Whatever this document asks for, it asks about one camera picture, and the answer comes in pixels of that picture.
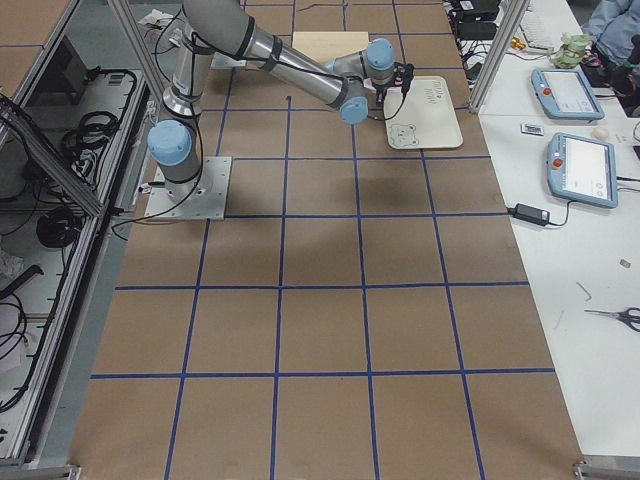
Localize beige egg shaped object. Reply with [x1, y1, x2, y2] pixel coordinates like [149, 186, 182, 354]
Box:
[591, 126, 610, 141]

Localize white keyboard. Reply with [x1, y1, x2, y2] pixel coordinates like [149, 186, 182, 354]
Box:
[519, 3, 554, 52]

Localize cream bear tray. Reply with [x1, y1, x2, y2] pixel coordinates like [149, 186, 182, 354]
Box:
[383, 76, 463, 150]

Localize small white card box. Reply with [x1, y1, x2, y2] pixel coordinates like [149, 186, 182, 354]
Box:
[520, 123, 544, 136]

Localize green white tape rolls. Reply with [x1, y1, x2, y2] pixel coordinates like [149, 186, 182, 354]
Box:
[551, 33, 591, 69]

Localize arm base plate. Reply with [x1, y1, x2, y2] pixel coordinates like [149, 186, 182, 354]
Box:
[210, 52, 247, 70]
[144, 156, 232, 221]

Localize black power adapter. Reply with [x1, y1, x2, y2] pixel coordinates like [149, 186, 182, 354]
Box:
[507, 203, 550, 226]

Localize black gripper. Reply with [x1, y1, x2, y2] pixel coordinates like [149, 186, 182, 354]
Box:
[373, 83, 393, 106]

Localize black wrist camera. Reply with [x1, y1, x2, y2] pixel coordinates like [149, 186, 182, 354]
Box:
[395, 63, 414, 95]

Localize aluminium frame post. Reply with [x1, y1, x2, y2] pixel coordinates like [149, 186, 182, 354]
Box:
[468, 0, 530, 114]

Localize black scissors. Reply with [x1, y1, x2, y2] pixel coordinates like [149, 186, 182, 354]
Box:
[586, 307, 640, 332]

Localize far blue teach pendant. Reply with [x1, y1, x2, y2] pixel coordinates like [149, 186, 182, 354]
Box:
[530, 68, 605, 121]

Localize wooden cutting board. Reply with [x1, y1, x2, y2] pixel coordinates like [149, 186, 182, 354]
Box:
[292, 31, 369, 64]

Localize near blue teach pendant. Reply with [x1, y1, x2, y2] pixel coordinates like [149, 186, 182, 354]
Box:
[546, 132, 618, 209]

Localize blue teach pendant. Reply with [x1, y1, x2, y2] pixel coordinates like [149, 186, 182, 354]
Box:
[530, 68, 605, 121]
[546, 132, 618, 209]

